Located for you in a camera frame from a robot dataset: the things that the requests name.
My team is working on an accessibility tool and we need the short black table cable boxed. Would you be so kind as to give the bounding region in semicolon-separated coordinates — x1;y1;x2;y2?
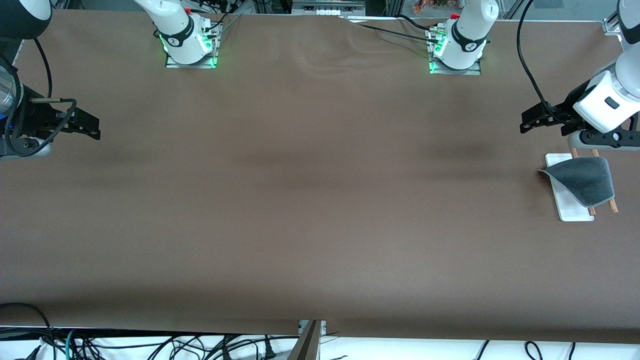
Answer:
397;14;441;32

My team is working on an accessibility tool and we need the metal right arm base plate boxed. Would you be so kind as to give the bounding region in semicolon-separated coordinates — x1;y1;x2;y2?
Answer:
164;22;221;70

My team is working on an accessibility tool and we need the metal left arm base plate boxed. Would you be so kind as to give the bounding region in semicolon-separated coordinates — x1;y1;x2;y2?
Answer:
427;27;483;76

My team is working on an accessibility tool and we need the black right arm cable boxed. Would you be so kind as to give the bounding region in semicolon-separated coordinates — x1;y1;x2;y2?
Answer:
10;37;79;151

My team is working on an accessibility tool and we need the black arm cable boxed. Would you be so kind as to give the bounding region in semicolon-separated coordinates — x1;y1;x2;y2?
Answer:
10;37;79;151
516;0;577;127

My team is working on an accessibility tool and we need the grey towel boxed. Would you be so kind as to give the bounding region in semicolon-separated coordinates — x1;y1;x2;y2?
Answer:
538;156;616;209

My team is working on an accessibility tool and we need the white power strip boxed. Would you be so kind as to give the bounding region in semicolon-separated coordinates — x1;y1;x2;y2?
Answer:
292;0;366;16

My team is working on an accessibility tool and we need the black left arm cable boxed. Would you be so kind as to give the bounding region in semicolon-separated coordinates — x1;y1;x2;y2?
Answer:
516;0;577;127

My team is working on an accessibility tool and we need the aluminium frame profile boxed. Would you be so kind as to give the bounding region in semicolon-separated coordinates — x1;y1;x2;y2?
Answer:
602;0;626;34

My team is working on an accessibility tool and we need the black looping floor cable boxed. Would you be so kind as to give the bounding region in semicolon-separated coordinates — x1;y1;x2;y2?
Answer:
0;302;56;360

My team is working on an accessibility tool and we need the dark angled frame post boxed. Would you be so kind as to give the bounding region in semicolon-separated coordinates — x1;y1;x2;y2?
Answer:
287;320;327;360

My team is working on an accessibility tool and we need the long black table cable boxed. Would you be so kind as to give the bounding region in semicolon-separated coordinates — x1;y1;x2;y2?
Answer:
340;16;443;44

